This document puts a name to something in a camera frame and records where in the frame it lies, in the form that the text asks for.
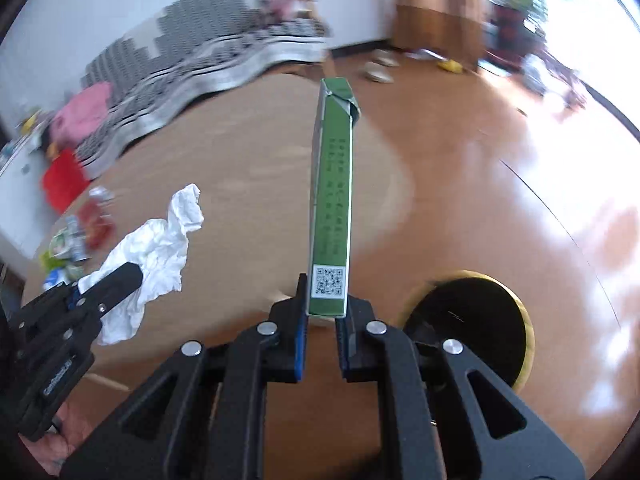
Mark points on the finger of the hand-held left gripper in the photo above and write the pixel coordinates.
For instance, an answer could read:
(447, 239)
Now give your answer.
(75, 332)
(120, 282)

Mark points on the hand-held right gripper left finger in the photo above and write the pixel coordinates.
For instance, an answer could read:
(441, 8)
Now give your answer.
(300, 345)

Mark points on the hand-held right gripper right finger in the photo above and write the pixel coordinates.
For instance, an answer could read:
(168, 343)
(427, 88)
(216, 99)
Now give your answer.
(342, 347)

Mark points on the white tissue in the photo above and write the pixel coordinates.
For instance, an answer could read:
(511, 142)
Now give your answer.
(160, 245)

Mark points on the black bin with gold rim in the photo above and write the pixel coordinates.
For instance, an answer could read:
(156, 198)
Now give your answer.
(465, 320)

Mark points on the green cardboard box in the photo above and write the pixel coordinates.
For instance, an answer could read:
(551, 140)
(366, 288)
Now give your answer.
(330, 185)

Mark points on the person's left hand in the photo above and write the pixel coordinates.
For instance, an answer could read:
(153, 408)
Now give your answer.
(55, 450)

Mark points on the red snack packet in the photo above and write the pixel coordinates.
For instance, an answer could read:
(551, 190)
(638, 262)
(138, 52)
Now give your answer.
(95, 225)

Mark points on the green snack packet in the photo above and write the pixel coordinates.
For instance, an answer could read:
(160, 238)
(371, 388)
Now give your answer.
(57, 250)

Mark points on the crumpled silver wrapper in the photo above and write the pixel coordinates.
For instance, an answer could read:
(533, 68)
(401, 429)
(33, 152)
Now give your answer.
(101, 197)

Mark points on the red plush toy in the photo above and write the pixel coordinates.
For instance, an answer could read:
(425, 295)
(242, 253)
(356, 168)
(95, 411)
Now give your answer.
(62, 182)

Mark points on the pink plush toy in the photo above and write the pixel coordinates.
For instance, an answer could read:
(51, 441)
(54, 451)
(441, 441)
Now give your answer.
(80, 115)

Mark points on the yellow plastic toy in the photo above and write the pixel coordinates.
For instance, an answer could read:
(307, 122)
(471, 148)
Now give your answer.
(30, 121)

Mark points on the patterned grey sofa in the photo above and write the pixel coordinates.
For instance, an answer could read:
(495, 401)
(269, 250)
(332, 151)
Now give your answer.
(200, 60)

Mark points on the beige slipper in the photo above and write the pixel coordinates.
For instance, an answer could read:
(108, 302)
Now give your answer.
(377, 73)
(387, 58)

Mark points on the yellow floor item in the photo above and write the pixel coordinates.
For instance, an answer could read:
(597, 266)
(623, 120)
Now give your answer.
(450, 66)

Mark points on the dark red plant stand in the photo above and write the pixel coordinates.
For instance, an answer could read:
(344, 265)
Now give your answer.
(507, 25)

